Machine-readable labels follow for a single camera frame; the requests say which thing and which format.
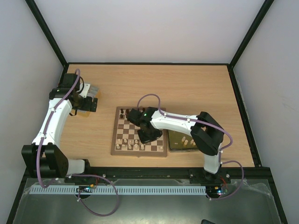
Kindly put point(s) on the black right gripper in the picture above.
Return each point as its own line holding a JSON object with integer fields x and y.
{"x": 149, "y": 135}

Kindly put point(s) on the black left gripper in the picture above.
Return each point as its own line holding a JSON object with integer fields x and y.
{"x": 87, "y": 107}

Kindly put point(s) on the wooden chess board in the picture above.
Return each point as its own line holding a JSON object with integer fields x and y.
{"x": 123, "y": 129}

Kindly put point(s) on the gold interior green tin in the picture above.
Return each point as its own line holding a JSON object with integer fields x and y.
{"x": 176, "y": 145}

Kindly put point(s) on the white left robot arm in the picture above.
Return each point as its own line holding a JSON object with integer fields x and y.
{"x": 43, "y": 157}

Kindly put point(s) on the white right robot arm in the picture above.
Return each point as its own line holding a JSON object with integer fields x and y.
{"x": 203, "y": 129}

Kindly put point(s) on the dark phone corner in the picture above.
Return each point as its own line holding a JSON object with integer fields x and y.
{"x": 204, "y": 221}

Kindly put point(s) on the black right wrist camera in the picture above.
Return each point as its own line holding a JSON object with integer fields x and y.
{"x": 134, "y": 116}

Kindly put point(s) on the black mounting rail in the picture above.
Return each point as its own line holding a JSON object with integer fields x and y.
{"x": 193, "y": 175}

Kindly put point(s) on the white slotted cable duct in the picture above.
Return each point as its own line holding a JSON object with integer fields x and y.
{"x": 121, "y": 190}

